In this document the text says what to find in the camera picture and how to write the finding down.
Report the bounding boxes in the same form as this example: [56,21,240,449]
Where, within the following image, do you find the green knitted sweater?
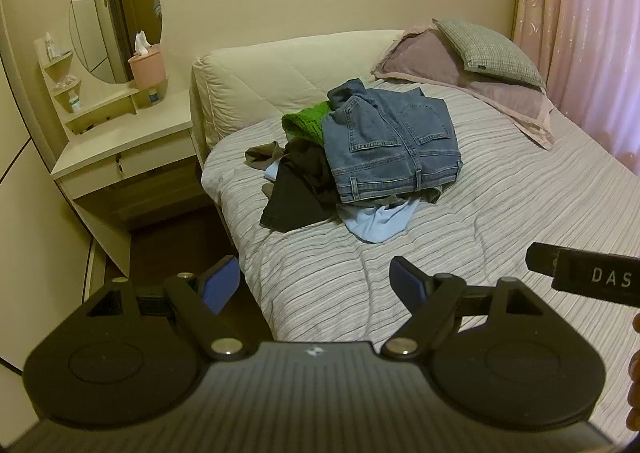
[281,100,334,147]

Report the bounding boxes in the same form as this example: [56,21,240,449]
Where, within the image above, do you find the blue denim jeans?
[322,79,464,204]

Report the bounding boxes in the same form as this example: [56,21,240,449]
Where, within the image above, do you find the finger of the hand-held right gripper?
[526,242,561,279]

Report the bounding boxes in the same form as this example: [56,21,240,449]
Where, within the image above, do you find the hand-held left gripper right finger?
[380,255,544,364]

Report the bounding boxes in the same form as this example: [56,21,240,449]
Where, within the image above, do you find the olive brown garment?
[244,140,287,170]

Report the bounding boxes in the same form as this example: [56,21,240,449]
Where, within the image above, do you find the striped grey bedspread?
[200,78,640,351]

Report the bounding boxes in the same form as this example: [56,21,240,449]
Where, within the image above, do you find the pink curtain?
[512,0,640,169]

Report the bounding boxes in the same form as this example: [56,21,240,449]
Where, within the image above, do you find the cream wardrobe door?
[0,0,132,376]

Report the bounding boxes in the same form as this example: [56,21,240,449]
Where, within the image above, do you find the mauve pillow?
[374,23,557,150]

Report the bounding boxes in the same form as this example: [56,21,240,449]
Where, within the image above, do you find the pink tissue holder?
[127,44,166,89]

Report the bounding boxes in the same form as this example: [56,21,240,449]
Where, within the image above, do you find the person's right hand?
[629,313,640,408]

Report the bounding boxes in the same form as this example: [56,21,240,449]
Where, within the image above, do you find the light blue shirt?
[263,160,424,244]

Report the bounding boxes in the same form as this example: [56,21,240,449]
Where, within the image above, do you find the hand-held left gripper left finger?
[87,255,258,362]

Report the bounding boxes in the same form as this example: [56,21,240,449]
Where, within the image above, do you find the black garment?
[259,137,342,233]

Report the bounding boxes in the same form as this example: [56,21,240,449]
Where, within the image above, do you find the cream dressing table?
[34,0,202,280]

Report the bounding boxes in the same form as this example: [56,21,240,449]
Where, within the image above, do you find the grey checked pillow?
[432,18,547,88]

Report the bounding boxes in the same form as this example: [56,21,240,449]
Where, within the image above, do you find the oval mirror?
[68,0,164,85]

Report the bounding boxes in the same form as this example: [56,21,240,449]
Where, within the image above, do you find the cream padded headboard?
[190,29,407,150]

